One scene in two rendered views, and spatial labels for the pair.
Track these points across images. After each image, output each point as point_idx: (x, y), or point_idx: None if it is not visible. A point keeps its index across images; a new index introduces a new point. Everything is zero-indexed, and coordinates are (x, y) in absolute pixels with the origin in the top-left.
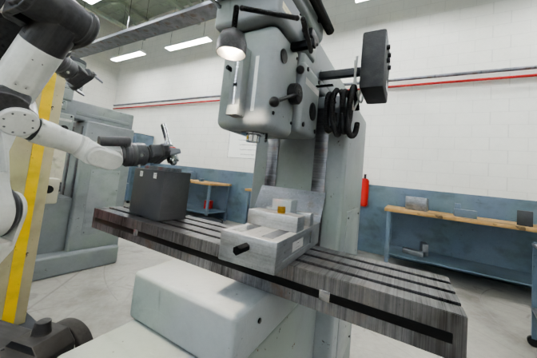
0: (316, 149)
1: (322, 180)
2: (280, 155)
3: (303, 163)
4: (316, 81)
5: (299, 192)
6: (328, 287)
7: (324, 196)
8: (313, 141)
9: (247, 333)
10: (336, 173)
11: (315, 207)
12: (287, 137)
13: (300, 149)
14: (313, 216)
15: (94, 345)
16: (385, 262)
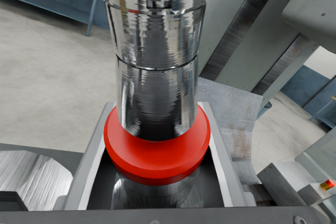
0: (291, 47)
1: (269, 84)
2: (245, 37)
3: (265, 59)
4: None
5: (240, 93)
6: None
7: (261, 100)
8: (296, 34)
9: None
10: (284, 78)
11: (252, 112)
12: (322, 44)
13: (275, 39)
14: (249, 123)
15: None
16: (321, 181)
